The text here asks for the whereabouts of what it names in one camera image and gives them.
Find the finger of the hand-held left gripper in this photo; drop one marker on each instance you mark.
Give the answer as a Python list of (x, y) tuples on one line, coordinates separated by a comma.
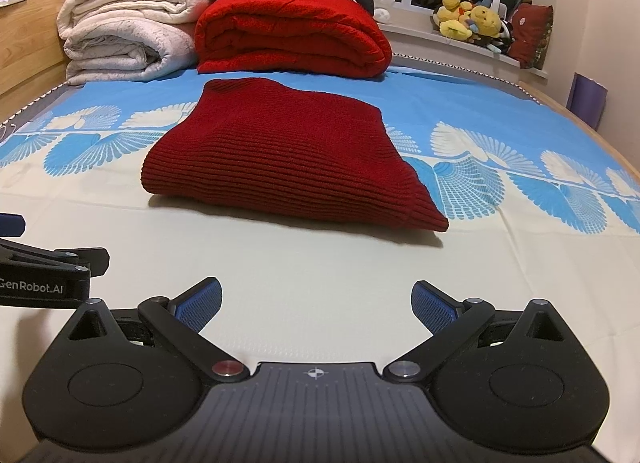
[(12, 224), (75, 259)]

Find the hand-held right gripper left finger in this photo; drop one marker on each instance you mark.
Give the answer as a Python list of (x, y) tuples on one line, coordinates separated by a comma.
[(200, 305)]

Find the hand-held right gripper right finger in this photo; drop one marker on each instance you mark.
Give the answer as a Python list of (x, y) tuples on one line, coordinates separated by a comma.
[(432, 305)]

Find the dark red knitted cardigan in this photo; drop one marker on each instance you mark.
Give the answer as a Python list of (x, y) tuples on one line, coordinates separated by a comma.
[(290, 158)]

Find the blue fan-printed bed sheet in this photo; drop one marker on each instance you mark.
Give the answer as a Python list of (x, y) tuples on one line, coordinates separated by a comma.
[(250, 263)]

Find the cream folded blanket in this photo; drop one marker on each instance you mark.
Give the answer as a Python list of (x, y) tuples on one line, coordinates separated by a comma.
[(130, 5)]

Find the yellow plush toy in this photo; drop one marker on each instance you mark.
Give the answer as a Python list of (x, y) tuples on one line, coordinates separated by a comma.
[(456, 29), (487, 19), (454, 4)]

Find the bright red folded blanket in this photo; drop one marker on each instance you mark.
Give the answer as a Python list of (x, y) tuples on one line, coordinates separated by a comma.
[(290, 33)]

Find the dark red cushion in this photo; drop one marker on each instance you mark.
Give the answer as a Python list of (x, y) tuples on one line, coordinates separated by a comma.
[(531, 35)]

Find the white plush toy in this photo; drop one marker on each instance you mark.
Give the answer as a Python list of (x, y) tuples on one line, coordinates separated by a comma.
[(384, 0)]

